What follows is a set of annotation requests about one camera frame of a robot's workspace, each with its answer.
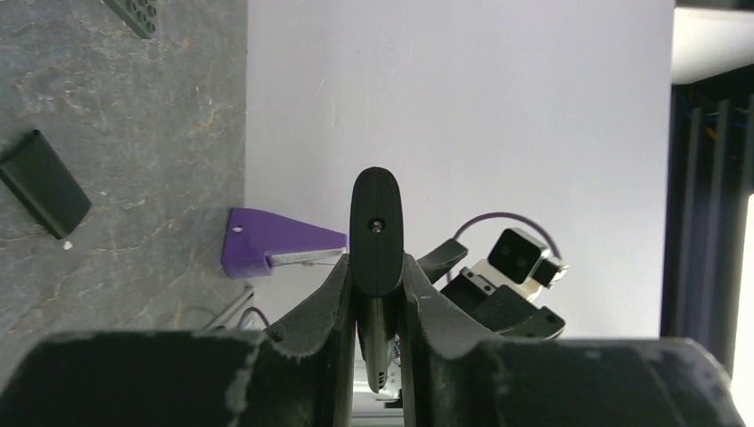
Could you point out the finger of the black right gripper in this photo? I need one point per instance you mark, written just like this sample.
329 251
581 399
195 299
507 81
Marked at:
440 261

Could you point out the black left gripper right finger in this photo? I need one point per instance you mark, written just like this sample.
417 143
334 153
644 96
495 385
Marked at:
443 369

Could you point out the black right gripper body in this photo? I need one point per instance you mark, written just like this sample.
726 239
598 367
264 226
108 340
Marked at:
501 309

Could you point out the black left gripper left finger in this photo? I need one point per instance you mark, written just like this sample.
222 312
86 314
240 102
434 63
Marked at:
299 371

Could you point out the black battery cover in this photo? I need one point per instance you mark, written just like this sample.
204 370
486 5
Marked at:
37 177

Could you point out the purple box device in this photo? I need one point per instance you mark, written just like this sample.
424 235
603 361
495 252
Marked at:
257 241

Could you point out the dark grey lego baseplate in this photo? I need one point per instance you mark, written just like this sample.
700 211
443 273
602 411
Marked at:
140 16

